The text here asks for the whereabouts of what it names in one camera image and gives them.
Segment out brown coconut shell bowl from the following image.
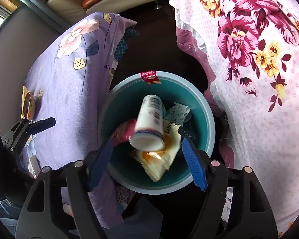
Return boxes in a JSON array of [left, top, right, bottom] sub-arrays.
[[21, 91, 35, 121]]

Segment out gold black snack bag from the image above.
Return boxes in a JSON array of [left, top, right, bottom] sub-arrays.
[[134, 120, 181, 182]]

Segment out red snack wrapper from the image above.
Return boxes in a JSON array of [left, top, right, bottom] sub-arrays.
[[111, 119, 137, 147]]

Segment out white blue paper cup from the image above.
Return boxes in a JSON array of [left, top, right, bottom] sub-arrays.
[[130, 94, 165, 152]]

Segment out white patterned face mask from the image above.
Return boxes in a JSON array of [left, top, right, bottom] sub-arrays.
[[164, 102, 192, 126]]

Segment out teal plastic trash bin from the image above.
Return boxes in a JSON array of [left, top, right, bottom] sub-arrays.
[[98, 71, 215, 195]]

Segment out yellow crumpled napkin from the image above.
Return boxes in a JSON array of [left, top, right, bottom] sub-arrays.
[[21, 86, 30, 119]]

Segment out purple floral bed sheet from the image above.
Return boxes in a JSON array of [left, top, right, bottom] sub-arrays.
[[18, 11, 138, 229]]

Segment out pink floral quilt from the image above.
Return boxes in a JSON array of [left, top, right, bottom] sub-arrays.
[[169, 0, 299, 238]]

